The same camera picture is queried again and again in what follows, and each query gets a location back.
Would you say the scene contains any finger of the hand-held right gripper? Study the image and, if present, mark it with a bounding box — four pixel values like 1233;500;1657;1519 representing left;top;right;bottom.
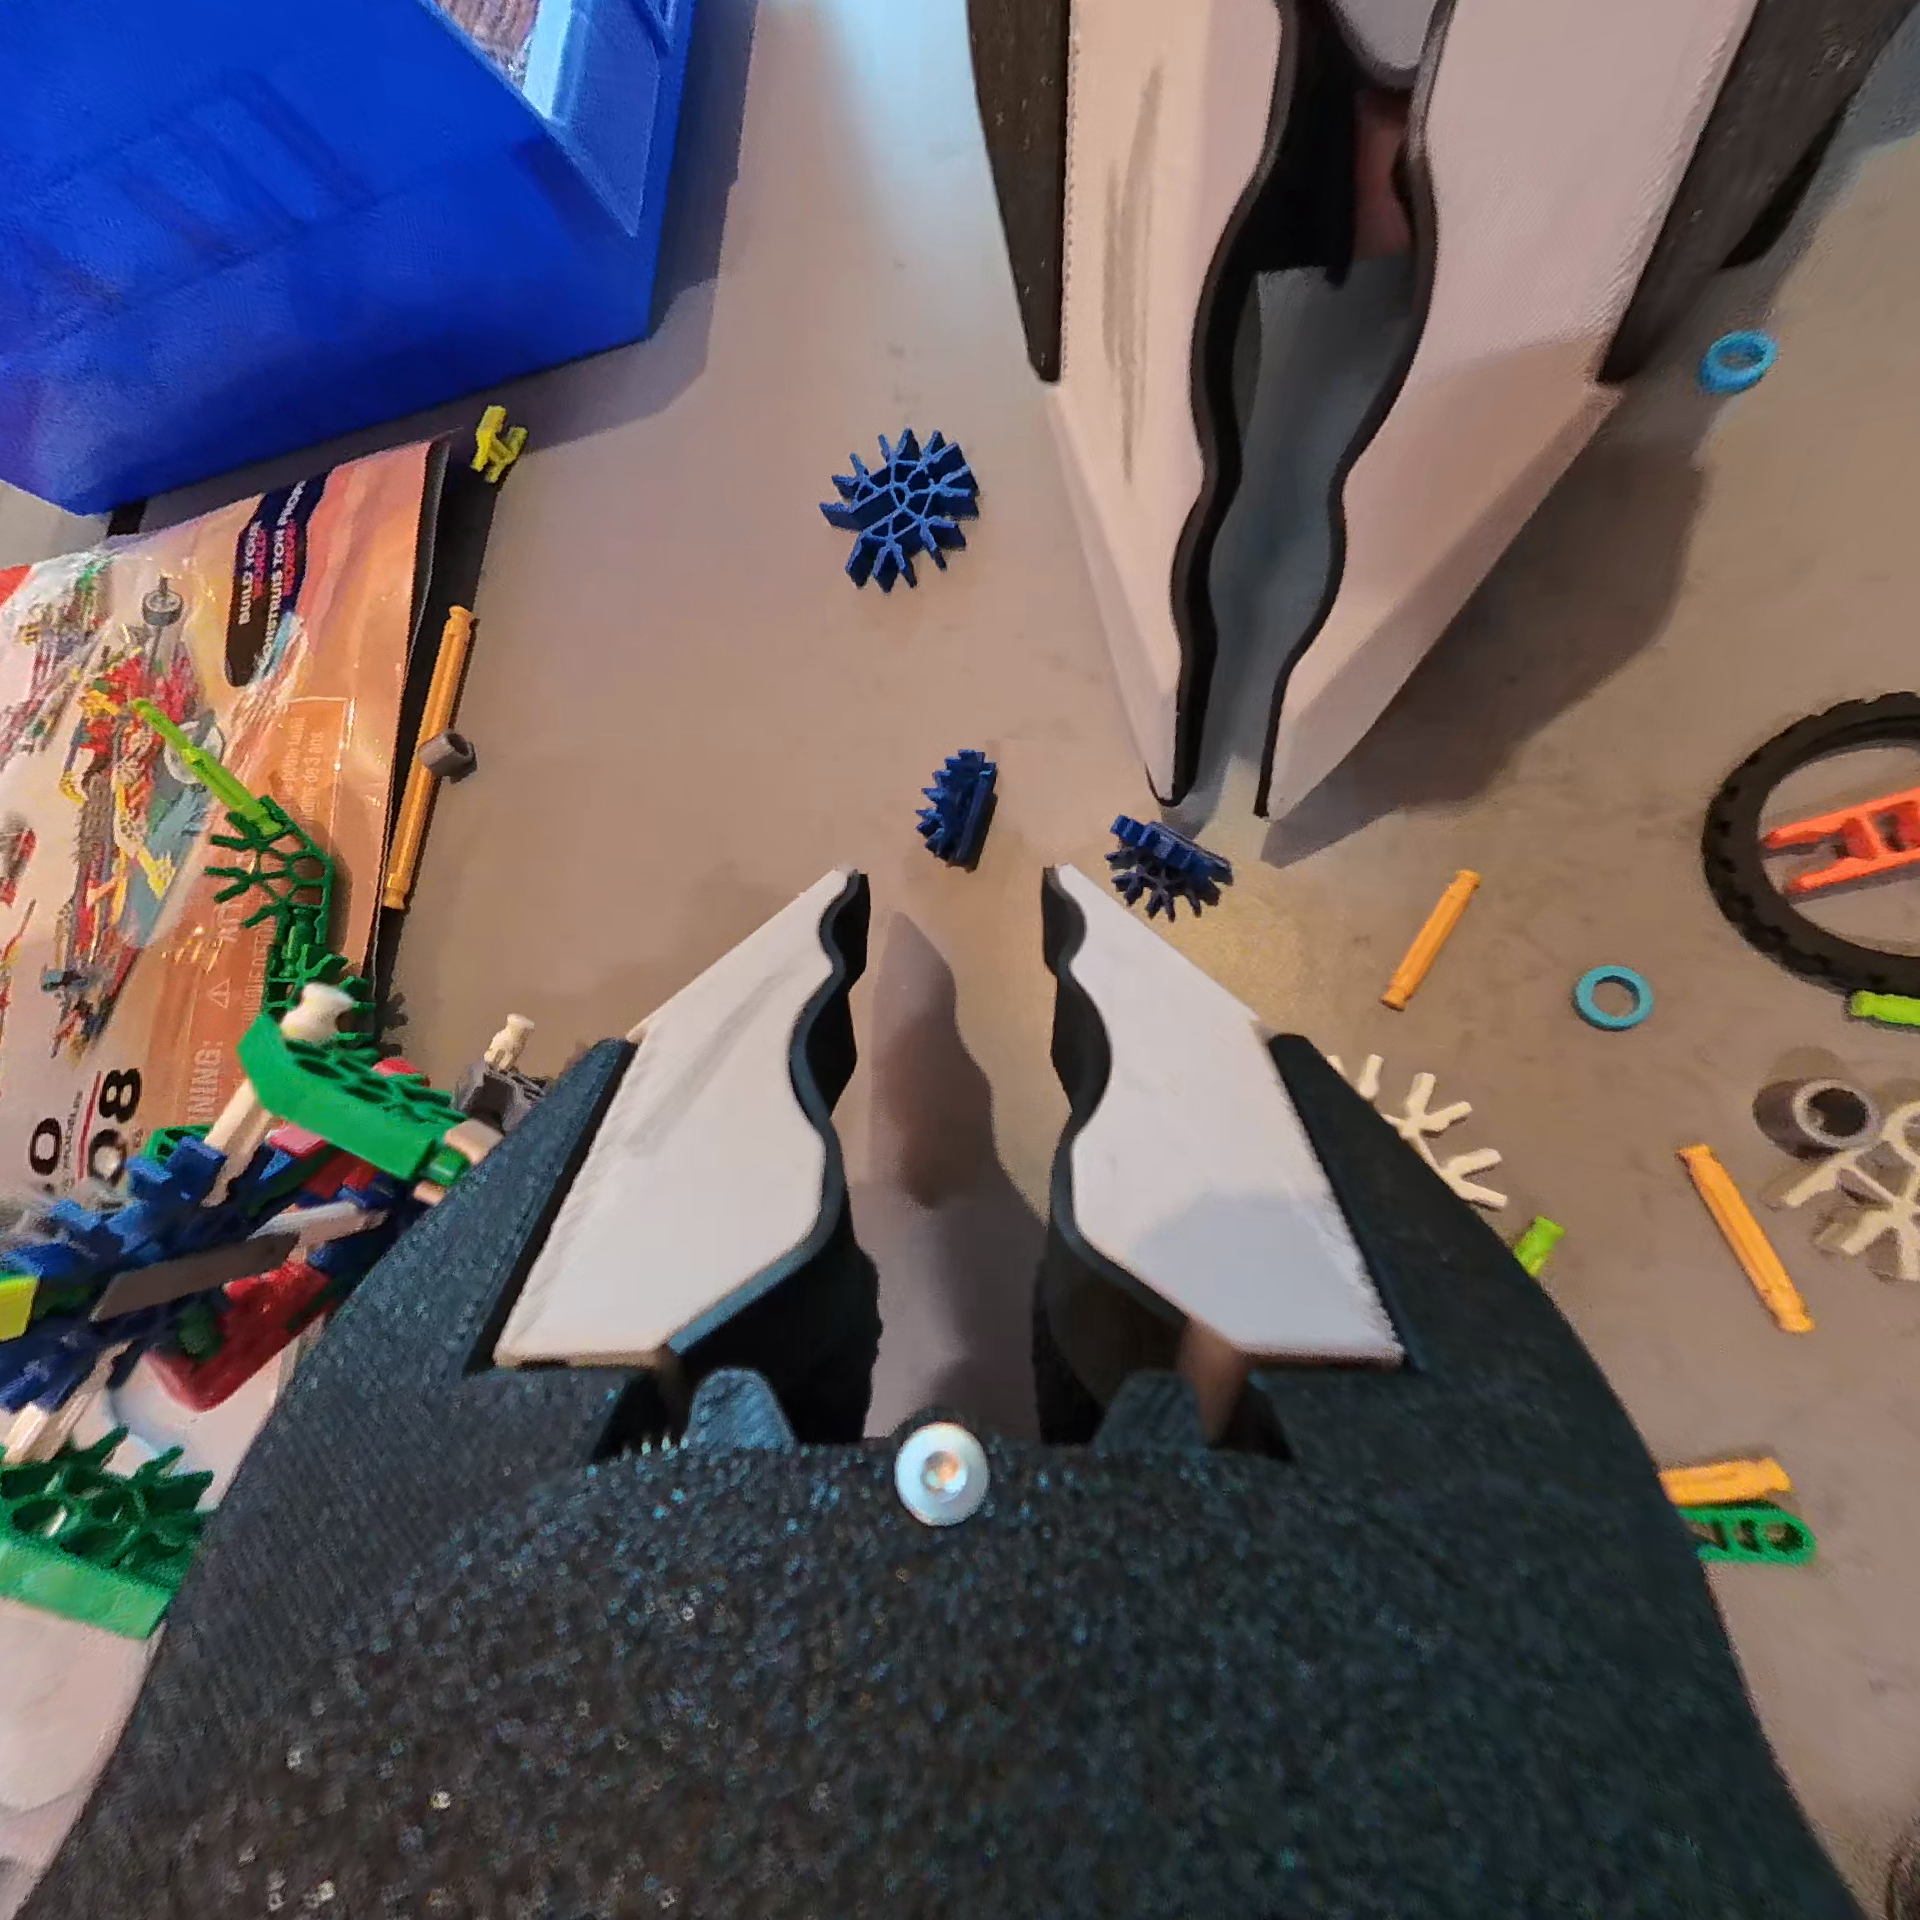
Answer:
1256;0;1760;822
1046;0;1305;807

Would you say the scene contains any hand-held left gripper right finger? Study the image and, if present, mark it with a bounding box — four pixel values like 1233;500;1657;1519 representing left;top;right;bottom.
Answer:
1040;863;1408;1374

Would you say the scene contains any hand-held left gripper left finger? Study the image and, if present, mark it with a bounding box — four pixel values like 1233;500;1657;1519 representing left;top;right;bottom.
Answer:
490;866;873;1369

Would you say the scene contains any blue snowflake connector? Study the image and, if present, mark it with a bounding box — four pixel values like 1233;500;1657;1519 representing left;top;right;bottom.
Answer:
821;429;984;592
919;748;998;873
1104;813;1233;920

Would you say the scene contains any white snowflake connector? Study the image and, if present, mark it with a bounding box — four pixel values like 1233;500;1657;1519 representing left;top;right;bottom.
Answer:
1328;1048;1509;1213

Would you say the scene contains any colourful construction toy model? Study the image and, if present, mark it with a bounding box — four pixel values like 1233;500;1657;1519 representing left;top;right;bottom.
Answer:
0;701;547;1644

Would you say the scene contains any long yellow rod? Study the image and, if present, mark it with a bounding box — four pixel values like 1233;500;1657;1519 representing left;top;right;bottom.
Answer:
381;602;480;911

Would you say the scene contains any black rubber tyre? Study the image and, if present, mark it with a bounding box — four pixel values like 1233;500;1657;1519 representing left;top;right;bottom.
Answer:
1703;693;1920;1002

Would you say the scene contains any orange bar connector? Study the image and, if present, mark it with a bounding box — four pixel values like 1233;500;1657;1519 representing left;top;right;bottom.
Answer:
1758;791;1920;896

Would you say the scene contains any ivory fan connector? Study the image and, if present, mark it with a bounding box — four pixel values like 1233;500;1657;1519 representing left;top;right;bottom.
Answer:
1768;1101;1920;1284

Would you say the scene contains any green bar connector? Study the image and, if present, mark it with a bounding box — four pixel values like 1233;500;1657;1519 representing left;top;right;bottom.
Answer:
1680;1503;1817;1565

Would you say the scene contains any clear plastic parts bag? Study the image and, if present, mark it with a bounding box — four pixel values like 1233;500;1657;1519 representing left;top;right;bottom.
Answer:
434;0;663;62

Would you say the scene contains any orange red toy package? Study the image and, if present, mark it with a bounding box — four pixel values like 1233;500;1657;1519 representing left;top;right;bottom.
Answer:
0;433;505;1201

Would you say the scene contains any blue plastic bin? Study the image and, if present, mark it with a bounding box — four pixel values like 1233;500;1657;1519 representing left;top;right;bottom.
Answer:
0;0;699;517

